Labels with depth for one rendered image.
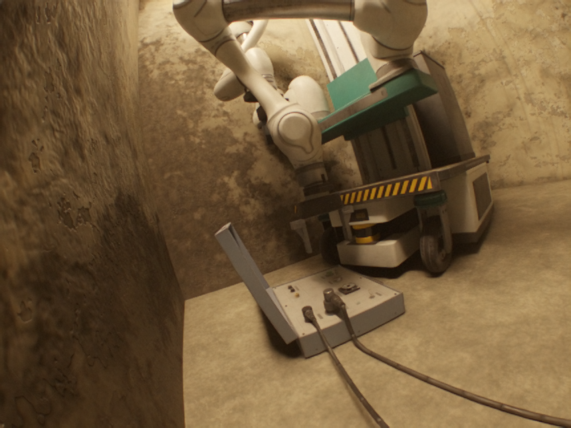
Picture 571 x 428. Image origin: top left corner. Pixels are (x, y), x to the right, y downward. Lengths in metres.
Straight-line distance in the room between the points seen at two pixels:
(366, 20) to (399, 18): 0.09
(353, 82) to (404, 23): 0.49
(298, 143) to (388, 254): 0.46
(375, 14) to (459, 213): 0.66
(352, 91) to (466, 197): 0.64
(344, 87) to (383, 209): 0.62
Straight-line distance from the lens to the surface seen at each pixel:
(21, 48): 0.32
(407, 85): 0.80
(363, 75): 1.10
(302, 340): 0.53
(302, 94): 1.13
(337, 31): 1.37
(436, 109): 1.13
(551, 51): 2.33
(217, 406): 0.52
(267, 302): 0.48
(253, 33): 1.23
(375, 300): 0.60
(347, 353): 0.54
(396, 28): 0.74
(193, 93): 1.42
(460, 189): 0.87
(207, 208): 1.22
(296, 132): 0.51
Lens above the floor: 0.34
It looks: 3 degrees down
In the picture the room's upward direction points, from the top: 15 degrees counter-clockwise
